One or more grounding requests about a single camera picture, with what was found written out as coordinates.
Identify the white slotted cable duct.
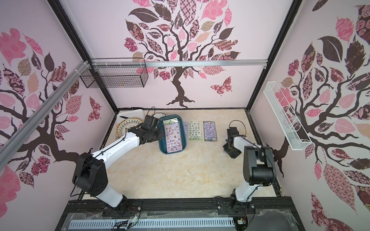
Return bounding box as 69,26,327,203
67,218,235,231

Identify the black wire basket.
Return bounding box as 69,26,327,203
80,58,149,88

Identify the purple white sticker sheet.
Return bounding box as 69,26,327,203
183,122,188,140

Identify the patterned yellow rim plate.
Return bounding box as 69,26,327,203
116,117,144,138

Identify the white wire shelf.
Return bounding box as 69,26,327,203
263,81,313,151

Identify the aluminium rail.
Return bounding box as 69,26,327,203
92,60,268,67
1,61,90,168

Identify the dark purple sticker sheet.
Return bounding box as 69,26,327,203
203,121,217,141

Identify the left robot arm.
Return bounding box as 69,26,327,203
72,115,164,213

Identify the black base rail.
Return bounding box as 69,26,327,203
56,197,305,231

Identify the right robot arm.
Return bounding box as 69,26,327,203
223,127,277,207

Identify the lilac 3D animal sticker sheet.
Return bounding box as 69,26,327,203
163,118,183,153

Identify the aluminium rail left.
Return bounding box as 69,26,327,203
1,61,90,168

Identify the green dinosaur sticker sheet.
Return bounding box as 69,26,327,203
188,120,202,141

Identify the aluminium rail back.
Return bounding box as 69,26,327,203
92,60,268,67

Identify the teal storage box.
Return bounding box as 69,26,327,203
157,115,187,155

